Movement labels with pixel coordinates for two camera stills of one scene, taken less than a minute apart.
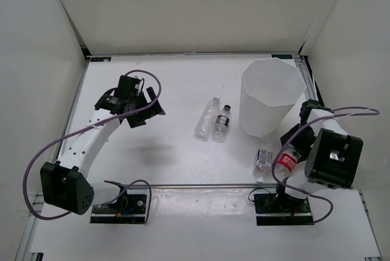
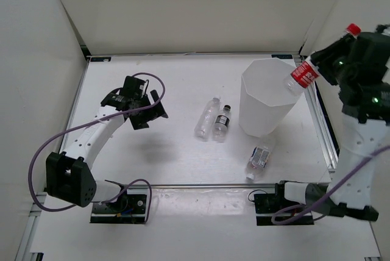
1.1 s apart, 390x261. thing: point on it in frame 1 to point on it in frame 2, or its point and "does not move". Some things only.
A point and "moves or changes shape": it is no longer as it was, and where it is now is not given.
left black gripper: x=149 y=112 does not move
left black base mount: x=130 y=207 does not move
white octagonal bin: x=269 y=88 does not move
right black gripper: x=304 y=149 to x=322 y=57
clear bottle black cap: x=220 y=130 does not move
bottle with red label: x=285 y=167 to x=308 y=69
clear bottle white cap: x=206 y=120 does not move
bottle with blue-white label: x=263 y=164 moves or changes shape
